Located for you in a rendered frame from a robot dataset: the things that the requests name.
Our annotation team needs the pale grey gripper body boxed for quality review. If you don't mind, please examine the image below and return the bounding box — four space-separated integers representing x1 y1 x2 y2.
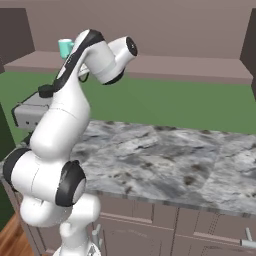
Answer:
11 92 54 131

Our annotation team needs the teal mug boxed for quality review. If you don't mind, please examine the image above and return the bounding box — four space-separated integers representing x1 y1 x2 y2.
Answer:
58 38 75 61

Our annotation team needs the dark brown cabinet door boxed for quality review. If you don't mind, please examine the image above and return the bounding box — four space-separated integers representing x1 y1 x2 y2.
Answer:
0 7 36 75
239 7 256 90

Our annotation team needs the brown drawer front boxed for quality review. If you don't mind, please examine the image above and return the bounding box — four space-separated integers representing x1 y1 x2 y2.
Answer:
177 206 256 242
99 194 155 224

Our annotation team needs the silver bar handle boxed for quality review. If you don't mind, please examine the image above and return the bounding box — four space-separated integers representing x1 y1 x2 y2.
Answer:
239 227 256 250
91 223 103 250

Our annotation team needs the brown open wall cabinet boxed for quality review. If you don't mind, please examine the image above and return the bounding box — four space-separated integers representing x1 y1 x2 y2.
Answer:
3 0 254 86

